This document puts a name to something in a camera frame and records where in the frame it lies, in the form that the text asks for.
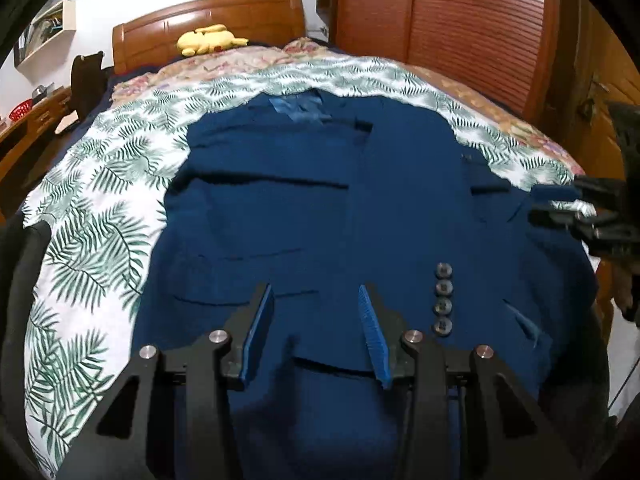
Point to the red basket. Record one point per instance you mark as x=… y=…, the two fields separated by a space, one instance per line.
x=21 y=110

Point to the wooden bed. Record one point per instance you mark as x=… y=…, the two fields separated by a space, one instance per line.
x=200 y=20

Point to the person's right hand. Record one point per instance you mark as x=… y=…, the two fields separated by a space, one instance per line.
x=625 y=290

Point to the navy blue suit jacket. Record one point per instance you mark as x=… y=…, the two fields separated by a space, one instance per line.
x=300 y=210

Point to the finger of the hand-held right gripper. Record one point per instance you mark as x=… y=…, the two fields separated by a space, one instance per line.
x=552 y=193
x=555 y=218

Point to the wooden desk with cabinets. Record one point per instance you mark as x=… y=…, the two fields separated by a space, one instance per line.
x=30 y=135

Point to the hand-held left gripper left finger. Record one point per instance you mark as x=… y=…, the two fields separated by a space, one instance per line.
x=257 y=332

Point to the floral blanket with tan band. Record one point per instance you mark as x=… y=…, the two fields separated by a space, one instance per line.
x=225 y=65

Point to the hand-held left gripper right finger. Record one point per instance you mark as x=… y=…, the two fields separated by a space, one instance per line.
x=374 y=332

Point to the leaf print blanket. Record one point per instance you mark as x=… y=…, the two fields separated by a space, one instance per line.
x=85 y=240

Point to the yellow plush toy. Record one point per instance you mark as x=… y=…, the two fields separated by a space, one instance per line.
x=210 y=40

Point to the dark wooden chair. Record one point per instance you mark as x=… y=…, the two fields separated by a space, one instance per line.
x=87 y=80

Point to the wooden louvred wardrobe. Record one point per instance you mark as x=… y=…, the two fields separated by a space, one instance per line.
x=450 y=20

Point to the wooden room door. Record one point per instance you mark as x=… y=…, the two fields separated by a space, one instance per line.
x=607 y=50

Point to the hanging key bunch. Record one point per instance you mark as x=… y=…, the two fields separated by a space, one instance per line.
x=586 y=109

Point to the white wall shelf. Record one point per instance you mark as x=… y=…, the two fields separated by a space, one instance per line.
x=60 y=22

